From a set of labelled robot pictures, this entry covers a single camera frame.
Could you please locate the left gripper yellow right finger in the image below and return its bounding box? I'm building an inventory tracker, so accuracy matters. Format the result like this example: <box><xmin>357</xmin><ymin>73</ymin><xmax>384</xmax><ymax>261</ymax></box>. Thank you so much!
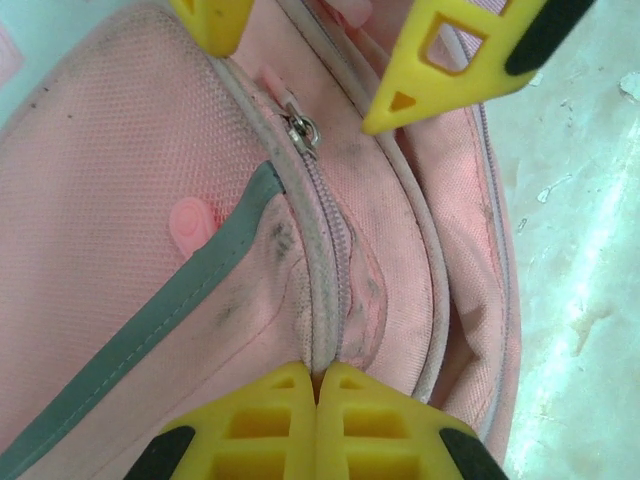
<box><xmin>315</xmin><ymin>360</ymin><xmax>506</xmax><ymax>480</ymax></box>

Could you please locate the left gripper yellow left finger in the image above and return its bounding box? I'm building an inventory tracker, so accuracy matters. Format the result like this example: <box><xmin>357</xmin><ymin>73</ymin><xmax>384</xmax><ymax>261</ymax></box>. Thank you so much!
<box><xmin>144</xmin><ymin>360</ymin><xmax>319</xmax><ymax>480</ymax></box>

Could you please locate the pink backpack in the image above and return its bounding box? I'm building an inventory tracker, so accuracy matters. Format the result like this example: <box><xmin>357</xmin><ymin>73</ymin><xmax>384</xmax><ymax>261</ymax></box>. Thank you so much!
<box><xmin>0</xmin><ymin>0</ymin><xmax>524</xmax><ymax>480</ymax></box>

